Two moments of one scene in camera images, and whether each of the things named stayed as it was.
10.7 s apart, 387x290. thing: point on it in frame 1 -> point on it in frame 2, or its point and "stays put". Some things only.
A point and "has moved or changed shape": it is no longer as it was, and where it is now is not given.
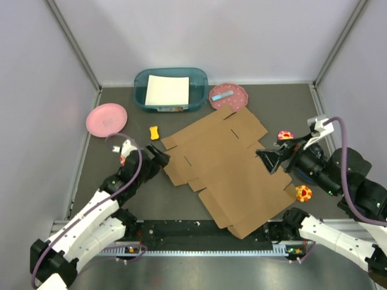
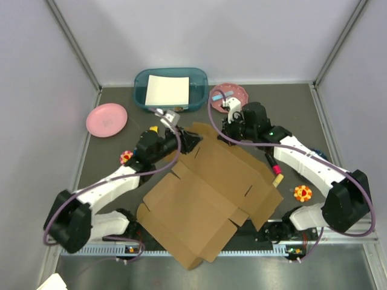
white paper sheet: x=167 y=90 stays put
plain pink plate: x=106 y=119 stays put
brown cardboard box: x=217 y=156 has moved or changed shape
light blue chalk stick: x=222 y=95 stays put
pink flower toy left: x=122 y=160 stays put
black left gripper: x=162 y=160 -> x=188 y=140
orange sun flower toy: x=303 y=193 stays put
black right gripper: x=271 y=159 -> x=227 y=128
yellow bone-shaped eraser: x=154 y=132 stays put
